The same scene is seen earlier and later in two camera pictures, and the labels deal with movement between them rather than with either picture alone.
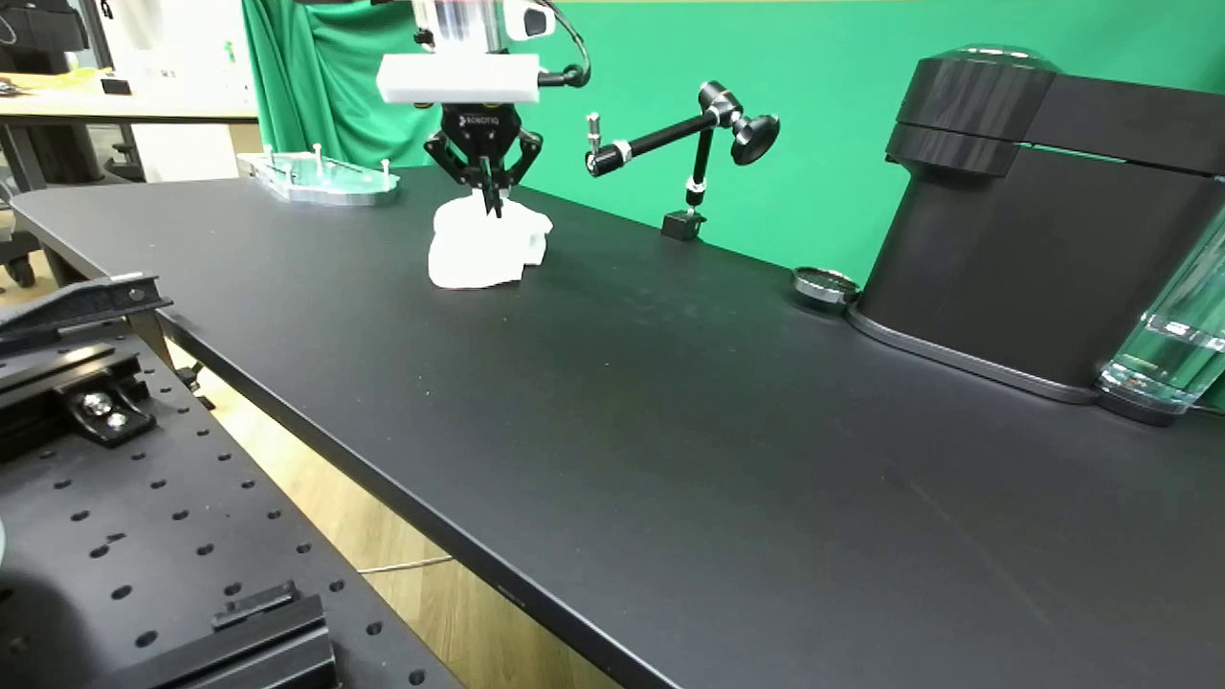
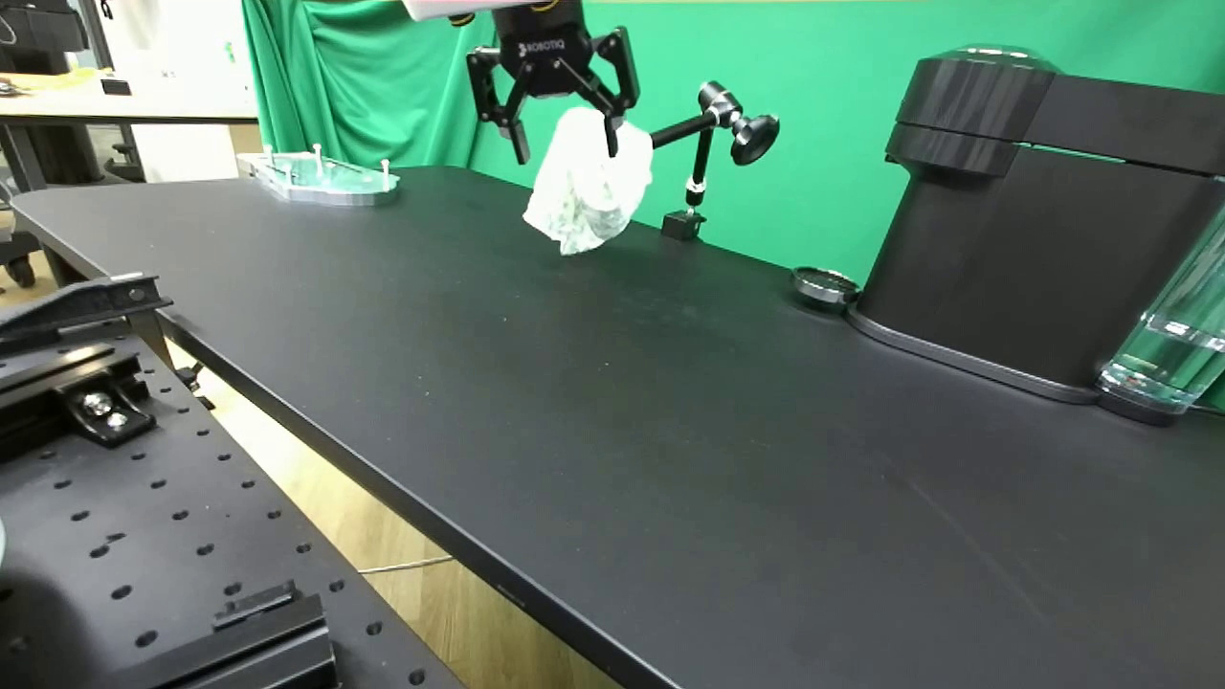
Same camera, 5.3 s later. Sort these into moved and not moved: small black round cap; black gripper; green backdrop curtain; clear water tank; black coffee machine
Moved: black gripper
Not moved: black coffee machine; green backdrop curtain; clear water tank; small black round cap
